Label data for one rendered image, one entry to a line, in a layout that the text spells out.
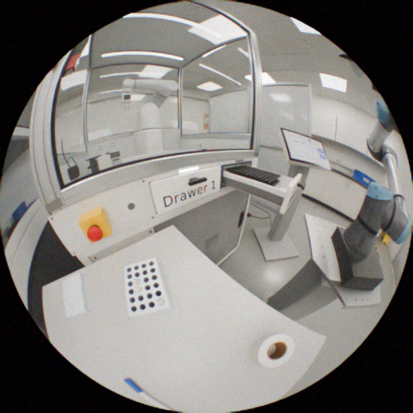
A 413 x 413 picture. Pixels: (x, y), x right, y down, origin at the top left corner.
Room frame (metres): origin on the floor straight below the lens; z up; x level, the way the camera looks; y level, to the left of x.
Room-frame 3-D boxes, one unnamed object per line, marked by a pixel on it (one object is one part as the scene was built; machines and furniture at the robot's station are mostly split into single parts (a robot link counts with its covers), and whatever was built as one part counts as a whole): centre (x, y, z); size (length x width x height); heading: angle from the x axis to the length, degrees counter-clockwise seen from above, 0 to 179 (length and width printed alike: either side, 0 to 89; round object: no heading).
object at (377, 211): (0.10, -0.54, 0.99); 0.13 x 0.12 x 0.14; 31
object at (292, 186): (0.40, -0.37, 0.87); 0.29 x 0.02 x 0.11; 133
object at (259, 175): (0.55, -0.24, 0.87); 0.22 x 0.18 x 0.06; 43
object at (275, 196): (0.56, -0.23, 0.86); 0.40 x 0.26 x 0.06; 43
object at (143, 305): (0.08, 0.13, 0.78); 0.12 x 0.08 x 0.04; 27
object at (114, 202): (0.79, 0.35, 0.87); 1.02 x 0.95 x 0.14; 133
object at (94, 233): (0.14, 0.26, 0.88); 0.04 x 0.03 x 0.04; 133
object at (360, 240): (0.10, -0.54, 0.87); 0.15 x 0.15 x 0.10
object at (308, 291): (0.10, -0.55, 0.38); 0.30 x 0.30 x 0.76; 59
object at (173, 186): (0.40, 0.05, 0.87); 0.29 x 0.02 x 0.11; 133
